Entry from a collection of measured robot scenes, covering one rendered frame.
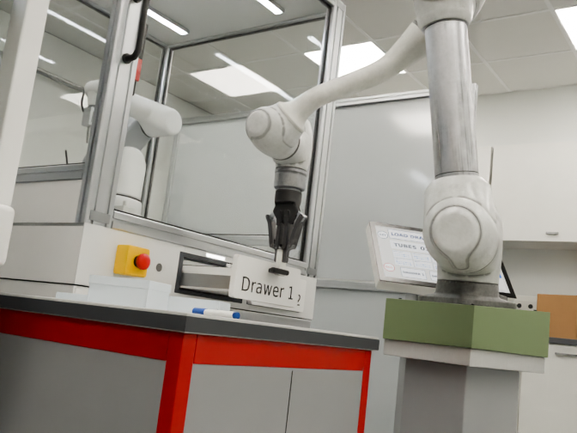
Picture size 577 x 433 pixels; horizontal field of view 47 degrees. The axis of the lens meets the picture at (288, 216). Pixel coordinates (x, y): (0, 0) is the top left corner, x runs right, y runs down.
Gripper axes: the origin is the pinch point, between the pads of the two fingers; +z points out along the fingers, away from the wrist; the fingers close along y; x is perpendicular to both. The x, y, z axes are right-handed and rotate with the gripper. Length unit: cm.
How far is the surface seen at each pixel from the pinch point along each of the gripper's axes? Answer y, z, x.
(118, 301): -12, 16, 65
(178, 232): 21.0, -4.7, 19.7
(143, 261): 14.0, 5.6, 36.8
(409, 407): -36, 33, -11
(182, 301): -1.1, 14.4, 37.5
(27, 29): -2, -29, 86
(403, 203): 40, -52, -155
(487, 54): 47, -187, -282
